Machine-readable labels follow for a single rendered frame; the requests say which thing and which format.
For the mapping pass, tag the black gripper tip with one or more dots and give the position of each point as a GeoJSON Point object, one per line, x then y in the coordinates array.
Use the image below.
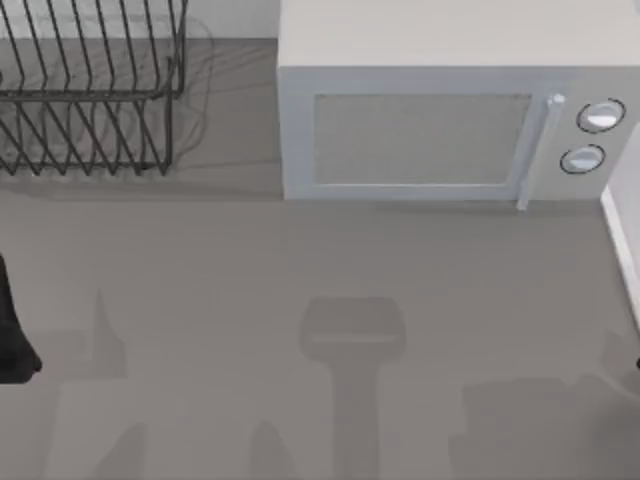
{"type": "Point", "coordinates": [11, 340]}

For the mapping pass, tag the small microwave knob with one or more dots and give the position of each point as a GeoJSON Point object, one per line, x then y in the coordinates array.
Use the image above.
{"type": "Point", "coordinates": [581, 160]}

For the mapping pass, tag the microwave door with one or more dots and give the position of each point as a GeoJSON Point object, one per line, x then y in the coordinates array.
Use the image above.
{"type": "Point", "coordinates": [420, 140]}

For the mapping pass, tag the pale microwave oven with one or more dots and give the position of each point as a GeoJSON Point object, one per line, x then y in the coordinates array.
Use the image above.
{"type": "Point", "coordinates": [450, 45]}

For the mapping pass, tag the large microwave knob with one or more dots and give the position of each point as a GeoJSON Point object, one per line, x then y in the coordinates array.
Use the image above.
{"type": "Point", "coordinates": [600, 116]}

